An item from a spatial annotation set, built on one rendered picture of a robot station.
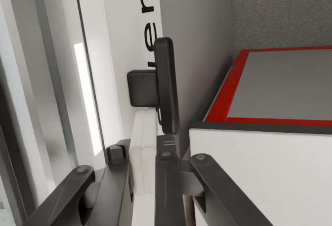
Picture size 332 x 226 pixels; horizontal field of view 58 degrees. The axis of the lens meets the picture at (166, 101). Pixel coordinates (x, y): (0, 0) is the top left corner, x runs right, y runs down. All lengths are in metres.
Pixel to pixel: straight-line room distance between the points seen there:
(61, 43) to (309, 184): 0.33
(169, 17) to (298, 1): 0.76
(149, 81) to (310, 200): 0.28
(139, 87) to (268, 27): 0.92
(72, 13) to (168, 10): 0.20
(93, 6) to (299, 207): 0.35
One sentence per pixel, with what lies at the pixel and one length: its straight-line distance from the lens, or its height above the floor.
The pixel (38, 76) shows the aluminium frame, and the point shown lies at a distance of 0.17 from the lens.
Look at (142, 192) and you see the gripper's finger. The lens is 0.18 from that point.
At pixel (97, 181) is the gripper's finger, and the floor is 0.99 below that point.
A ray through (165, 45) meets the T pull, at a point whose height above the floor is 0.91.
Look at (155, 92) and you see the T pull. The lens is 0.22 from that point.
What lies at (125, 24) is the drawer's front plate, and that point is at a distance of 0.23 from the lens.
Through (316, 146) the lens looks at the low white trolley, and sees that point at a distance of 0.39.
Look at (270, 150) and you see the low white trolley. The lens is 0.39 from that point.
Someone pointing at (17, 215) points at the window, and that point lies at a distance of 0.20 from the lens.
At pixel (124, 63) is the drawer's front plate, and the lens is 0.22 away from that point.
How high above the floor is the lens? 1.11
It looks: 63 degrees down
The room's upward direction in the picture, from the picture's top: 137 degrees counter-clockwise
